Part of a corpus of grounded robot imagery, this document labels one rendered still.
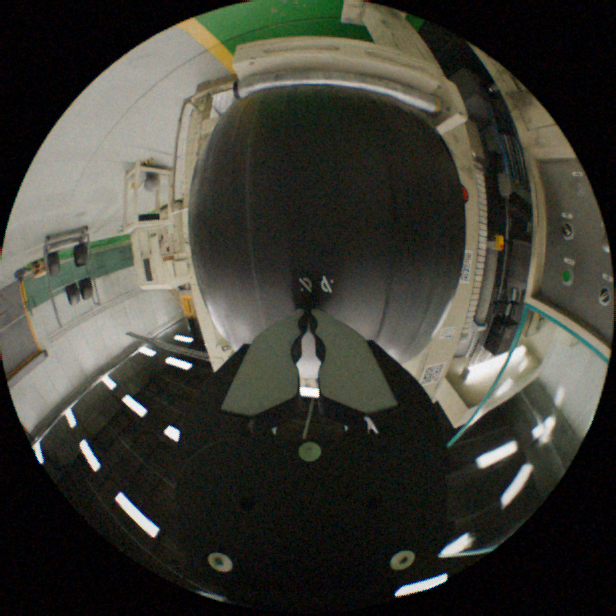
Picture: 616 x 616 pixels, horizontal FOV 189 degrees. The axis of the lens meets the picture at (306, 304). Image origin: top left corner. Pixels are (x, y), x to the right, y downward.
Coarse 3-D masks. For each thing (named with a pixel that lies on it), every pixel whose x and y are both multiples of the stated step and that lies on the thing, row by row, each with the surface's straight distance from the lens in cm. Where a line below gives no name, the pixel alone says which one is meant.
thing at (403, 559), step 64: (256, 448) 6; (320, 448) 6; (384, 448) 6; (192, 512) 6; (256, 512) 5; (320, 512) 5; (384, 512) 6; (192, 576) 7; (256, 576) 6; (320, 576) 6; (384, 576) 6
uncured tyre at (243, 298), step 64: (256, 128) 16; (320, 128) 15; (384, 128) 17; (192, 192) 19; (256, 192) 13; (320, 192) 12; (384, 192) 13; (448, 192) 17; (192, 256) 19; (256, 256) 12; (320, 256) 12; (384, 256) 13; (448, 256) 16; (256, 320) 15; (384, 320) 16
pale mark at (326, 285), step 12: (300, 276) 12; (312, 276) 12; (324, 276) 12; (336, 276) 12; (300, 288) 13; (312, 288) 13; (324, 288) 13; (336, 288) 13; (300, 300) 13; (312, 300) 13; (324, 300) 13
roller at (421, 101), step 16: (240, 80) 38; (256, 80) 37; (272, 80) 36; (288, 80) 36; (304, 80) 36; (320, 80) 36; (336, 80) 36; (352, 80) 37; (368, 80) 38; (384, 80) 39; (240, 96) 37; (400, 96) 39; (416, 96) 40; (432, 96) 43; (432, 112) 43
